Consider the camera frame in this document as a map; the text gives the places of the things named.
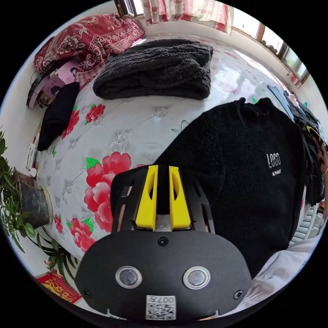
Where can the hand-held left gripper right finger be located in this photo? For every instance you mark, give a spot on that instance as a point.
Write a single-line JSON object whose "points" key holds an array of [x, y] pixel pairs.
{"points": [[180, 207]]}

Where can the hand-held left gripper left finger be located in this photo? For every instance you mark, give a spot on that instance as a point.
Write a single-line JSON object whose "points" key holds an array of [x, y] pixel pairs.
{"points": [[146, 205]]}

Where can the black hoodie with white print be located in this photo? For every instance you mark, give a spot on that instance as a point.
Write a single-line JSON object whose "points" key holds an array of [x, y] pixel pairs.
{"points": [[238, 184]]}

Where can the black pants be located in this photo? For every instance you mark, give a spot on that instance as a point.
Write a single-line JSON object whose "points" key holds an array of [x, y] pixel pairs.
{"points": [[57, 115]]}

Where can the person's right hand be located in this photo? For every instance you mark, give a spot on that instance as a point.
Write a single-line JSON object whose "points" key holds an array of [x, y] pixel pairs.
{"points": [[323, 159]]}

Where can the pile of clothes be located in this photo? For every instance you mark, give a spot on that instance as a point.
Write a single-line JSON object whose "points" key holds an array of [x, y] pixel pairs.
{"points": [[307, 115]]}

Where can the bed with floral sheet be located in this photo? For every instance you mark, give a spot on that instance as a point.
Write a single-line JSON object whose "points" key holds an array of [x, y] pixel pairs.
{"points": [[128, 123]]}

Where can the potted green plant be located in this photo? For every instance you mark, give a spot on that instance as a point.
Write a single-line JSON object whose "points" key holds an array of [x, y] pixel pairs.
{"points": [[33, 202]]}

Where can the red mat with gold print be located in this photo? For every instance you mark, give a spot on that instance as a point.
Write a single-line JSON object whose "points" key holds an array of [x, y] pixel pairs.
{"points": [[59, 288]]}

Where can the small white box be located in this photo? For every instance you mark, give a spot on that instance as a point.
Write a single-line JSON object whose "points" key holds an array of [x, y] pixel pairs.
{"points": [[31, 156]]}

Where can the dark grey fleece garment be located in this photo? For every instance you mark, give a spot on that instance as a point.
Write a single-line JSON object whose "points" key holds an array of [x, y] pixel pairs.
{"points": [[156, 69]]}

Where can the pink printed bag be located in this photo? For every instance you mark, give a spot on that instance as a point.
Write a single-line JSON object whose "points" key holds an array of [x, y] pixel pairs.
{"points": [[55, 82]]}

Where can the red floral curtain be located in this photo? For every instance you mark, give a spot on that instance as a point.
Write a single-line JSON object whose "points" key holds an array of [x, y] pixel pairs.
{"points": [[189, 12]]}

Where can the red floral rolled quilt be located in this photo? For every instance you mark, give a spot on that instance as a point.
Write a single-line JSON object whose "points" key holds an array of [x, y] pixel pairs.
{"points": [[89, 41]]}

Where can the window with wooden frame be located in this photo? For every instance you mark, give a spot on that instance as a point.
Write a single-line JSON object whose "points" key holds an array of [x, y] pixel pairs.
{"points": [[129, 6], [279, 43]]}

